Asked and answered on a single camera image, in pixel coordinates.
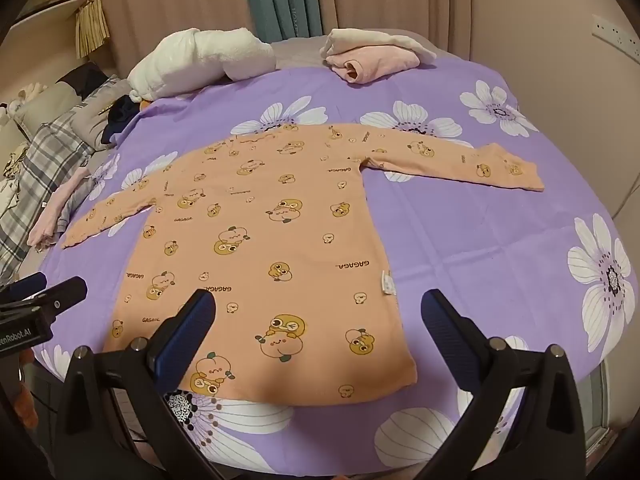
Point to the white wall socket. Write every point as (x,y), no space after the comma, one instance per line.
(617,35)

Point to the dark brown pillow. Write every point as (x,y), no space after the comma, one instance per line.
(82,74)

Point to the plush toys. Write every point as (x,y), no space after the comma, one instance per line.
(17,102)

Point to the yellow striped fringe cloth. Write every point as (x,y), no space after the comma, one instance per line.
(92,25)

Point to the cream folded garment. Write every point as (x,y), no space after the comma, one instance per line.
(365,39)

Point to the white wall shelf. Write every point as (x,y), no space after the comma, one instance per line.
(50,7)

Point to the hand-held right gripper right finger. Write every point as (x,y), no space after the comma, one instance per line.
(450,340)

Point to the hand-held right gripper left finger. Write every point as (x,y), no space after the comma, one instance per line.
(182,340)

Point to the dark navy cloth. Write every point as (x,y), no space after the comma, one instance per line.
(120,120)

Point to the grey plaid blanket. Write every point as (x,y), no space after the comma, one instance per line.
(45,160)

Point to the small pink cloth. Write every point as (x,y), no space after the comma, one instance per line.
(55,210)

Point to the orange cartoon print shirt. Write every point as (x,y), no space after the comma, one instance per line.
(280,240)

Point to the purple floral bed sheet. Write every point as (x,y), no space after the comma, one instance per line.
(475,240)

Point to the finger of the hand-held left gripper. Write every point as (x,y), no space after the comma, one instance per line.
(22,287)
(62,295)

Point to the white fluffy rolled blanket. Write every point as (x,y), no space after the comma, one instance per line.
(200,57)

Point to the grey pillow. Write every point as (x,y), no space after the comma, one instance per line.
(92,110)

